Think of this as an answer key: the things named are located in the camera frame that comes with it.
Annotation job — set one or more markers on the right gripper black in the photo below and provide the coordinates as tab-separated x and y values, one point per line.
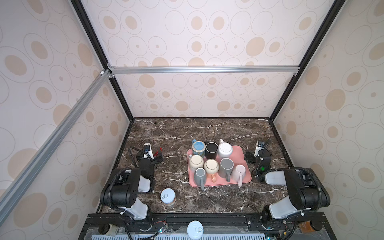
263	153

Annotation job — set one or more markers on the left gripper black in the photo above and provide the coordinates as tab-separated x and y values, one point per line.
154	157

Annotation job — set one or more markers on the pink plastic tray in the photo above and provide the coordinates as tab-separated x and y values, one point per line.
237	157

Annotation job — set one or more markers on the cream speckled mug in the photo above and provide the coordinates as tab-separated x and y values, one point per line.
195	162

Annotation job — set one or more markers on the cream and pink mug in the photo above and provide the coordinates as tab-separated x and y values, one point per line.
211	167

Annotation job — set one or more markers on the grey mug white interior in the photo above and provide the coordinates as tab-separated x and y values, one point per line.
200	178

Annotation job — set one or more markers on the blue butterfly mug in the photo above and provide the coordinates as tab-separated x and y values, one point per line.
198	148

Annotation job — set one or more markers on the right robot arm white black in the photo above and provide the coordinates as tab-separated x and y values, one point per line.
306	193

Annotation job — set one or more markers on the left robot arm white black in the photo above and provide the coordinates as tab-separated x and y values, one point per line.
121	190

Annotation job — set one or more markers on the pale pink mug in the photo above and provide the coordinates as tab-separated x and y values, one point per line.
238	174

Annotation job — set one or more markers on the black mug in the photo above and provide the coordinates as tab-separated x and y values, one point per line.
211	151

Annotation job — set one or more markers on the orange label tin can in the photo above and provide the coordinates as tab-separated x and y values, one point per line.
168	196

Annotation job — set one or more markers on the back aluminium crossbar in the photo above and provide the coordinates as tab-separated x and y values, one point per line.
203	70

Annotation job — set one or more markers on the aluminium crossbar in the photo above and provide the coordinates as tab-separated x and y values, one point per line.
203	70
21	184

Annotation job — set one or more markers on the left aluminium crossbar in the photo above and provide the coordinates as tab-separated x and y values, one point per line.
21	184

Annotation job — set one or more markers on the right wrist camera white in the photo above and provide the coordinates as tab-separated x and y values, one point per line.
259	147

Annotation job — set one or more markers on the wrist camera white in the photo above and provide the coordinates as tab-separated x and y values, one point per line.
259	147
148	152

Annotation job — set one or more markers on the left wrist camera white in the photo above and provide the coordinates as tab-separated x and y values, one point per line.
148	152

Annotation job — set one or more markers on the grey mug upright handle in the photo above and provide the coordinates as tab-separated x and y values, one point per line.
226	168

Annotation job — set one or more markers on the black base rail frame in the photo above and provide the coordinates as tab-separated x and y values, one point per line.
243	221

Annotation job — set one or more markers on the brown bottle on rail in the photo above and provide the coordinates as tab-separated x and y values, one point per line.
306	227

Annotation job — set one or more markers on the white can on rail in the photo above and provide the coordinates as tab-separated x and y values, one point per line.
195	230

